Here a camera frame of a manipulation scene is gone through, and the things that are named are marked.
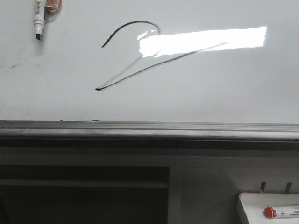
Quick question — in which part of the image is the white black-tipped whiteboard marker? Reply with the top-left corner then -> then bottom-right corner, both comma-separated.
33,0 -> 46,40

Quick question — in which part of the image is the white whiteboard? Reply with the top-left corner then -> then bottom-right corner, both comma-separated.
0,0 -> 299,124

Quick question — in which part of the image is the dark metal hook left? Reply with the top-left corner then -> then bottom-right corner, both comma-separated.
259,182 -> 266,193

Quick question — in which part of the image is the dark metal hook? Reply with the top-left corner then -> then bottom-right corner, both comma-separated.
259,182 -> 266,193
285,182 -> 292,194

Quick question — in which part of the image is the dark rectangular panel below board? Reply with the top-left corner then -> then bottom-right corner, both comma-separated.
0,165 -> 170,224

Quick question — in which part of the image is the white plastic marker tray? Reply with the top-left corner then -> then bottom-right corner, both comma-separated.
237,193 -> 299,224

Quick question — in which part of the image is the dark metal hook right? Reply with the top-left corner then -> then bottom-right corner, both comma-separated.
285,182 -> 292,194

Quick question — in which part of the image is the red-capped white marker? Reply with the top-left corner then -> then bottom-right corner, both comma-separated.
263,205 -> 299,219

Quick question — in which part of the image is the grey aluminium whiteboard frame rail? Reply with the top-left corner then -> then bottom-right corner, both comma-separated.
0,120 -> 299,141

